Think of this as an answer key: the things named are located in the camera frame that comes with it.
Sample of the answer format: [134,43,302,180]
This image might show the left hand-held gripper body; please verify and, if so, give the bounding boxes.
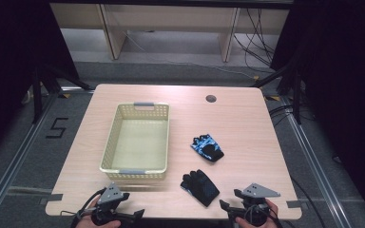
[90,181,131,227]

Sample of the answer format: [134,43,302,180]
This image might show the person's left hand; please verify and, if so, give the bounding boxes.
[75,198,122,228]

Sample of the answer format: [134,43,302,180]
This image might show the black glove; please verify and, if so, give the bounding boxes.
[180,169,221,208]

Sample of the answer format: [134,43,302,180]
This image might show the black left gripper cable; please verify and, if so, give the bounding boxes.
[60,187,107,228]

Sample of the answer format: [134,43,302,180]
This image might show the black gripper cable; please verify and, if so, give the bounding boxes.
[60,187,107,228]
[242,203,284,228]

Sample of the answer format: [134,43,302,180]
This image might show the light wooden desk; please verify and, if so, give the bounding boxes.
[48,2,292,64]

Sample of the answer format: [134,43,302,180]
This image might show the bundle of black cables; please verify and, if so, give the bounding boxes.
[232,7,278,68]

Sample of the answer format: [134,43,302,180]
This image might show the dark curtain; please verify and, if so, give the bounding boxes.
[0,0,81,162]
[269,0,365,222]

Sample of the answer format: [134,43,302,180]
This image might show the black floor tape mark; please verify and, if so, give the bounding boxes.
[45,117,69,140]

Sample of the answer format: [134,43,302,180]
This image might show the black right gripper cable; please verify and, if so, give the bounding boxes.
[242,203,284,228]

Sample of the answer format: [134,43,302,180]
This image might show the metal floor rail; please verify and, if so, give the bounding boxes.
[262,94,347,228]
[0,85,93,220]

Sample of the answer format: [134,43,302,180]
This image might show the blue patterned fingerless glove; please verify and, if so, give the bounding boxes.
[189,133,225,163]

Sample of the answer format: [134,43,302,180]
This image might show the person's right hand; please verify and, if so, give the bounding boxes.
[235,198,280,228]

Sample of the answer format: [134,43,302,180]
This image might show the black floor cables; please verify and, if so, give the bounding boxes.
[267,104,315,128]

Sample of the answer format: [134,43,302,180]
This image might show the beige plastic basket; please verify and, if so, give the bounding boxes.
[99,101,171,181]

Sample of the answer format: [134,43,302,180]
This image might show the black floor cable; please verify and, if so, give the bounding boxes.
[289,174,328,228]

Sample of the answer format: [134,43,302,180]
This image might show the black metal stand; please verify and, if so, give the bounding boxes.
[31,63,93,125]
[250,58,302,125]

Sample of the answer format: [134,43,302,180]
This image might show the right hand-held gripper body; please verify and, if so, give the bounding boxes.
[234,182,281,228]

